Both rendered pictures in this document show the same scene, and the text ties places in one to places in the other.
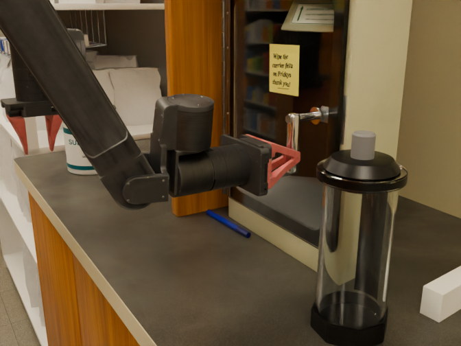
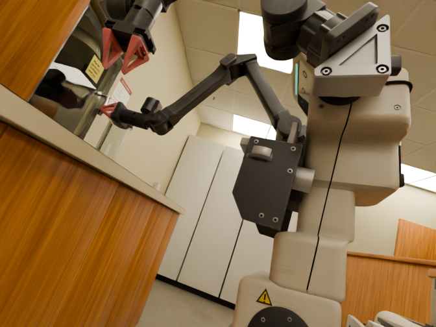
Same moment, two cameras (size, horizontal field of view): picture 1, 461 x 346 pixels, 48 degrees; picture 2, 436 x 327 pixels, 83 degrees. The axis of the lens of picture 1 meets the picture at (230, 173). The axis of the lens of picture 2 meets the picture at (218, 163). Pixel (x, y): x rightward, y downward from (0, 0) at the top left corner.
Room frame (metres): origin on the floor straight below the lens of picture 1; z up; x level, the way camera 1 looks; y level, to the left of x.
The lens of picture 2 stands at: (1.12, 0.88, 0.85)
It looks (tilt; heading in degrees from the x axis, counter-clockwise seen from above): 15 degrees up; 219
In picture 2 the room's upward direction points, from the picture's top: 20 degrees clockwise
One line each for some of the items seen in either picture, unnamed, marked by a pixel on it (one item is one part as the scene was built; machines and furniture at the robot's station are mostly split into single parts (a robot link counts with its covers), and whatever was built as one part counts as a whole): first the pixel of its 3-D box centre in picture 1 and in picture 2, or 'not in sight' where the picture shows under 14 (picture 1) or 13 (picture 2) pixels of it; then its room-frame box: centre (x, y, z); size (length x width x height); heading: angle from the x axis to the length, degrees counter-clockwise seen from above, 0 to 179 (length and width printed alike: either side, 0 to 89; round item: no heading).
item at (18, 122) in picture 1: (31, 128); (126, 54); (0.92, 0.37, 1.14); 0.07 x 0.07 x 0.09; 32
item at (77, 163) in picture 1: (90, 141); not in sight; (1.31, 0.37, 1.02); 0.13 x 0.13 x 0.15
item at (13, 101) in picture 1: (31, 88); (135, 28); (0.93, 0.36, 1.21); 0.10 x 0.07 x 0.07; 122
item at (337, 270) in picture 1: (355, 247); (111, 143); (0.60, -0.16, 1.06); 0.11 x 0.11 x 0.21
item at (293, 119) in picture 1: (301, 140); (100, 103); (0.73, -0.10, 1.17); 0.05 x 0.03 x 0.10; 122
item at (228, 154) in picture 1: (227, 166); (128, 117); (0.67, 0.00, 1.15); 0.10 x 0.07 x 0.07; 32
